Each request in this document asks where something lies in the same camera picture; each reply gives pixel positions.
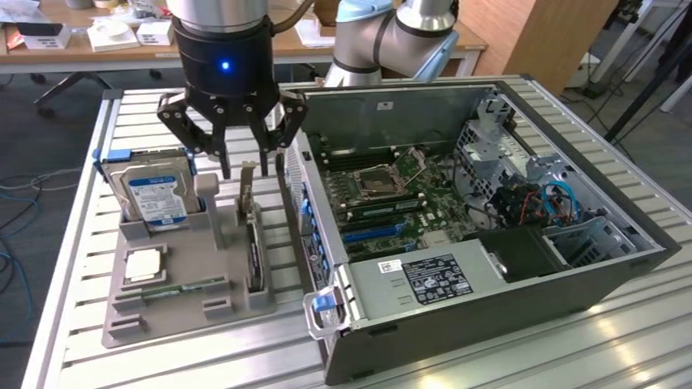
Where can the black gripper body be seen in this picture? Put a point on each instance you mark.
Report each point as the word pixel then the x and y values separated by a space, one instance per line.
pixel 226 61

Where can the graphics card with metal bracket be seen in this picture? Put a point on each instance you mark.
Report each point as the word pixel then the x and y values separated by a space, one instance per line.
pixel 253 251

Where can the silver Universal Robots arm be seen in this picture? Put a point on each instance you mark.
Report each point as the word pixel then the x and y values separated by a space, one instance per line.
pixel 356 52

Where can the small white cardboard box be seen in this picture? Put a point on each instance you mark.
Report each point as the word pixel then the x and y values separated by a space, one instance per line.
pixel 153 34

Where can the black RAM slot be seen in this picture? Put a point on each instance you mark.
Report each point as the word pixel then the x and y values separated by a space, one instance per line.
pixel 361 164
pixel 358 155

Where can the stack of printed papers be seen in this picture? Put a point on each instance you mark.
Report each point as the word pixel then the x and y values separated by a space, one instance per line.
pixel 316 38

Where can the hard disk in blue caddy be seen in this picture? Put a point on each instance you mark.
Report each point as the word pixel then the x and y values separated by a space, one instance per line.
pixel 156 198

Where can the brown cardboard box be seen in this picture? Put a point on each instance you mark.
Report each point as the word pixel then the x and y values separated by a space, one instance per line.
pixel 324 12

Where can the white round-topped box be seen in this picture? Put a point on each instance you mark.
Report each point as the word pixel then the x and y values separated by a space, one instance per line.
pixel 110 38

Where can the CPU socket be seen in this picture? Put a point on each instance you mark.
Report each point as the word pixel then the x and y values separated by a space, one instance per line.
pixel 374 184

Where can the metal socket cover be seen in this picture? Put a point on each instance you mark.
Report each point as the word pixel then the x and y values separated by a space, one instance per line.
pixel 412 164

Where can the grey chair base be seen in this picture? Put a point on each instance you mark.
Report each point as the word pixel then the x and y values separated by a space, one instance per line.
pixel 58 87

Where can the wooden desk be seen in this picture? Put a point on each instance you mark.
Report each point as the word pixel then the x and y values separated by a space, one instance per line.
pixel 81 56

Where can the blue expansion slot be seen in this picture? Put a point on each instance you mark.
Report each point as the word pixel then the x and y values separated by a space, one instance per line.
pixel 374 235

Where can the white box with black label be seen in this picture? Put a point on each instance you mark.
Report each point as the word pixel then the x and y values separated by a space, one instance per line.
pixel 48 40

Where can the green motherboard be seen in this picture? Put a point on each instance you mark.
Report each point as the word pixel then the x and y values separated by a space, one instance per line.
pixel 432 202

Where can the small black device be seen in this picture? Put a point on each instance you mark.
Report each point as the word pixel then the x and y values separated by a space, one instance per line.
pixel 40 29

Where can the silver CPU chip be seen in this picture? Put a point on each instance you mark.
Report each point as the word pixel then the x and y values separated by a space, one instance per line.
pixel 144 265

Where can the tall silver disk bay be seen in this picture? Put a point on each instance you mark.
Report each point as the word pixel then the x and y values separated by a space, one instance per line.
pixel 486 154

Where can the red booklet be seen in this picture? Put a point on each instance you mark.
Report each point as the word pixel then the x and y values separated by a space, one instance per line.
pixel 13 42

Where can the loose white papers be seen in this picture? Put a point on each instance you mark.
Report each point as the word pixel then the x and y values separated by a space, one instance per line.
pixel 18 12

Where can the green loose RAM stick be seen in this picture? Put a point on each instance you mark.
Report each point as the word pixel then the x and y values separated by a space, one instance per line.
pixel 172 290

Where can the grey plastic parts rack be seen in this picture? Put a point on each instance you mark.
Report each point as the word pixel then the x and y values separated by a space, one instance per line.
pixel 189 291

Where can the blue case release latch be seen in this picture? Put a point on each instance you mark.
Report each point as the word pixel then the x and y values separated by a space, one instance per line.
pixel 325 303

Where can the grey power supply unit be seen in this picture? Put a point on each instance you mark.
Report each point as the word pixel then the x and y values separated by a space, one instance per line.
pixel 389 291

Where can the wooden cabinet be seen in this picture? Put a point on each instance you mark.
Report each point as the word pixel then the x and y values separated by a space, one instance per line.
pixel 540 40

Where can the open dark grey PC case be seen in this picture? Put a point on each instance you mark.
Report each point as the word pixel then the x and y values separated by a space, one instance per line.
pixel 486 324

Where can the white desk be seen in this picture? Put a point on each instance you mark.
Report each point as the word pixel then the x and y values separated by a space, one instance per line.
pixel 610 44

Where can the low silver disk bay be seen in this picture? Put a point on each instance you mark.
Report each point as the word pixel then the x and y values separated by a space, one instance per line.
pixel 594 243

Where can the black tripod leg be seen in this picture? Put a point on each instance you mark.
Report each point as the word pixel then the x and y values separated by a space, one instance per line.
pixel 648 85

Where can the black plastic air duct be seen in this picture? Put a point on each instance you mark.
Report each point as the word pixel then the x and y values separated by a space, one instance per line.
pixel 518 251

